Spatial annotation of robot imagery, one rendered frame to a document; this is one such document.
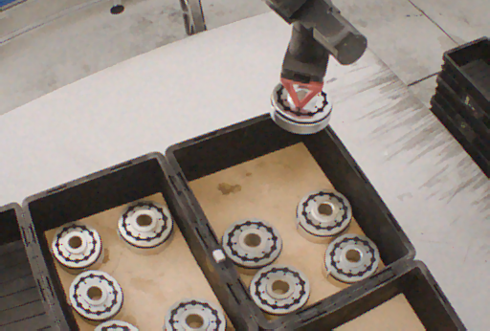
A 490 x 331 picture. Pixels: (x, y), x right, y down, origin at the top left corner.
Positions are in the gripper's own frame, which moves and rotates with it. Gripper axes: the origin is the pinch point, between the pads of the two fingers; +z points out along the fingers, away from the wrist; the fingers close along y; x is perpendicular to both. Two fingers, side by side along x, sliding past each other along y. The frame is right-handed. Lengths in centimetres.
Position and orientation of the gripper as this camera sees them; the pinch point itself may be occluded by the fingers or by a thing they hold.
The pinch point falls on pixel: (301, 93)
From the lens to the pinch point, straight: 98.7
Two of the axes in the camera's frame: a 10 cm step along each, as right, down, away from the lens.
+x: -9.7, -2.2, 1.3
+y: 2.5, -7.3, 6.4
